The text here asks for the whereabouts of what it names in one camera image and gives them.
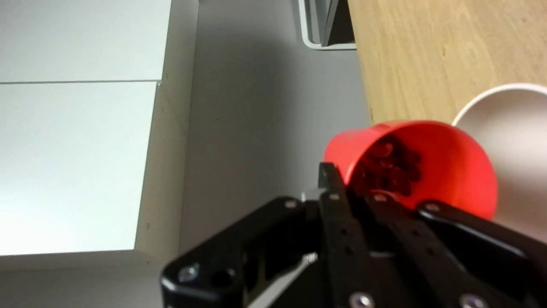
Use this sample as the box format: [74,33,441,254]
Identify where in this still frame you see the white ceramic bowl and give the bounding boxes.
[452,82,547,242]

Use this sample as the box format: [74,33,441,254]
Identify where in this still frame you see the white wire dish rack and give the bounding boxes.
[296,0,359,53]

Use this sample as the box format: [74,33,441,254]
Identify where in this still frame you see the white wall cabinet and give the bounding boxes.
[0,0,202,259]

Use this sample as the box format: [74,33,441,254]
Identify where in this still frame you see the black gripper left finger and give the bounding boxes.
[159,161,381,308]

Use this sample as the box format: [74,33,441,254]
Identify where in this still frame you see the dark pieces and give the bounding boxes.
[349,135,428,199]

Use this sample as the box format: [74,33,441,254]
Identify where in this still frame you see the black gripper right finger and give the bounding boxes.
[363,190,547,308]

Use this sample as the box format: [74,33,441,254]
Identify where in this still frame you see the red plastic cup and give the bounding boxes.
[323,118,501,223]

